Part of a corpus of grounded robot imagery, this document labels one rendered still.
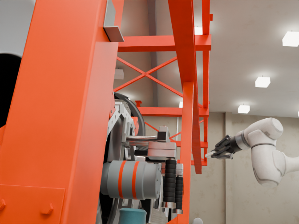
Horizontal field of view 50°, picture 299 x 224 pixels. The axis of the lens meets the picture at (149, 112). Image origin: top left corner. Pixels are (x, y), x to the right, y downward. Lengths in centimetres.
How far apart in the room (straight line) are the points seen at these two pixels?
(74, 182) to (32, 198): 8
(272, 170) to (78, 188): 93
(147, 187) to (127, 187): 7
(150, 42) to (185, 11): 130
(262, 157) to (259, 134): 10
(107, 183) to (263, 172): 62
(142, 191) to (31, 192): 61
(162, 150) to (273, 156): 55
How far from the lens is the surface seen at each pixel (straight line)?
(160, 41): 487
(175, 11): 375
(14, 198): 63
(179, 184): 135
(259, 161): 139
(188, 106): 509
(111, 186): 118
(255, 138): 144
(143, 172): 115
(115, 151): 123
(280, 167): 140
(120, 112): 117
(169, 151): 102
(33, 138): 64
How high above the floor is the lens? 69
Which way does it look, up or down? 20 degrees up
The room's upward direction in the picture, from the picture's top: 5 degrees clockwise
